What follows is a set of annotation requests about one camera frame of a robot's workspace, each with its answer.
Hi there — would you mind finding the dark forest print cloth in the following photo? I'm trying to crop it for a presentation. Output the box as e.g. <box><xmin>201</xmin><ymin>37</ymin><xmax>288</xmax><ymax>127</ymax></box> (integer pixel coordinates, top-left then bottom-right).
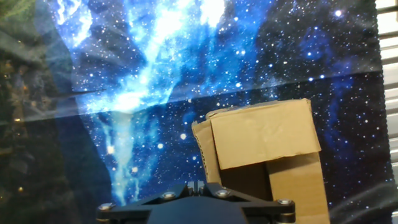
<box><xmin>0</xmin><ymin>0</ymin><xmax>113</xmax><ymax>224</ymax></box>

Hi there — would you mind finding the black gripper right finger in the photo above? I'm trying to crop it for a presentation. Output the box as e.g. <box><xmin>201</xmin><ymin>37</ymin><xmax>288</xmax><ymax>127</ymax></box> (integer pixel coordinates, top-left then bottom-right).
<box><xmin>196</xmin><ymin>181</ymin><xmax>296</xmax><ymax>224</ymax></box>

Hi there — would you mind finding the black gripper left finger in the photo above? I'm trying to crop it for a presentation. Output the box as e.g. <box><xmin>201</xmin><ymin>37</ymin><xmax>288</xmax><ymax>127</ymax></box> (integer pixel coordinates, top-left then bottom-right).
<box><xmin>95</xmin><ymin>181</ymin><xmax>197</xmax><ymax>224</ymax></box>

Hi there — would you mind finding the brown cardboard box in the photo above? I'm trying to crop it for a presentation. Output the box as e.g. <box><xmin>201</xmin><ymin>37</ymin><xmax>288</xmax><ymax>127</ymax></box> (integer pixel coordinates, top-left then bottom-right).
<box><xmin>191</xmin><ymin>98</ymin><xmax>331</xmax><ymax>224</ymax></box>

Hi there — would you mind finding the blue galaxy print cloth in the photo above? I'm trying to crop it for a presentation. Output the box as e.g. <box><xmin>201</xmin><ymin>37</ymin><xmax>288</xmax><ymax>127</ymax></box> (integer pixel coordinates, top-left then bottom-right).
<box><xmin>34</xmin><ymin>0</ymin><xmax>396</xmax><ymax>224</ymax></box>

